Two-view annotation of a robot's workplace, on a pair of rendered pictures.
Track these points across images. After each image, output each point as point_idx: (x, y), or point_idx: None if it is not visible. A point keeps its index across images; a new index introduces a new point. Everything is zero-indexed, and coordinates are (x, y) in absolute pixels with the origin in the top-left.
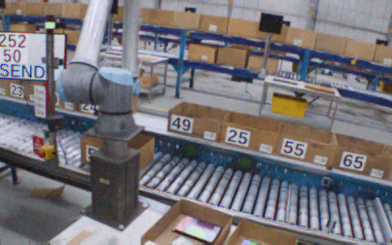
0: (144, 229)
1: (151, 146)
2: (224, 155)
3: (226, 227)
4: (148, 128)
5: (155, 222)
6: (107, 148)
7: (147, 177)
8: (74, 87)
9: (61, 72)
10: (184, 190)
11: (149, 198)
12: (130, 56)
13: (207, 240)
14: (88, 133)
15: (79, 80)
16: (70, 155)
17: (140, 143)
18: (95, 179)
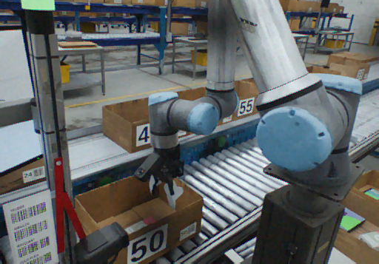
0: (332, 263)
1: None
2: (198, 144)
3: (360, 197)
4: (110, 163)
5: None
6: (324, 200)
7: (201, 218)
8: (340, 132)
9: (313, 114)
10: (245, 200)
11: (238, 237)
12: (235, 52)
13: (363, 220)
14: (342, 195)
15: (338, 114)
16: None
17: (141, 185)
18: (312, 256)
